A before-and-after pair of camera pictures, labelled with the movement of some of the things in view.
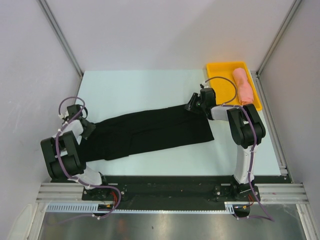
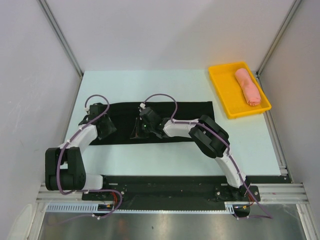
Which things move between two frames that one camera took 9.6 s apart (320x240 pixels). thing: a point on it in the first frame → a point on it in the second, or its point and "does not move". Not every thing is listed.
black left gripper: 91,128 → 110,129
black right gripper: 191,105 → 137,132
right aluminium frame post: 295,6 does not move
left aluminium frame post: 54,23 does not move
